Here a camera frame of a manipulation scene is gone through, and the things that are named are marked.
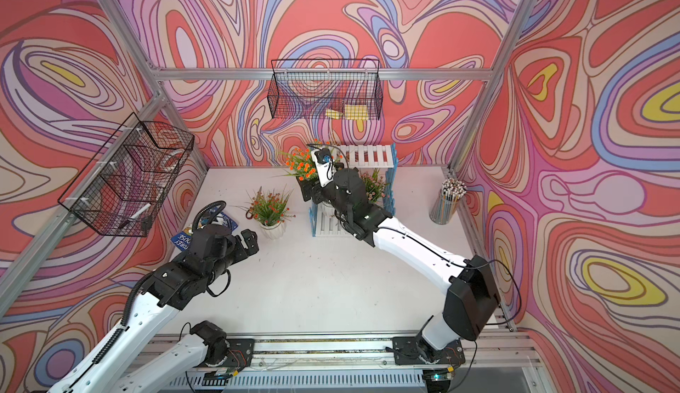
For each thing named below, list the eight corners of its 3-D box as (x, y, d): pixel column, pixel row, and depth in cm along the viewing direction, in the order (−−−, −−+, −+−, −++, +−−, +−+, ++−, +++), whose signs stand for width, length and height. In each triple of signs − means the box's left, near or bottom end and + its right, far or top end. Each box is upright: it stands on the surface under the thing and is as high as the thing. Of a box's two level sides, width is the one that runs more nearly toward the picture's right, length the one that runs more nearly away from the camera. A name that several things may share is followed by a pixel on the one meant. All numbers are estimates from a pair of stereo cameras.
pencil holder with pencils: (432, 225, 102) (446, 195, 88) (427, 209, 107) (440, 178, 93) (451, 225, 102) (469, 195, 88) (446, 209, 107) (462, 178, 93)
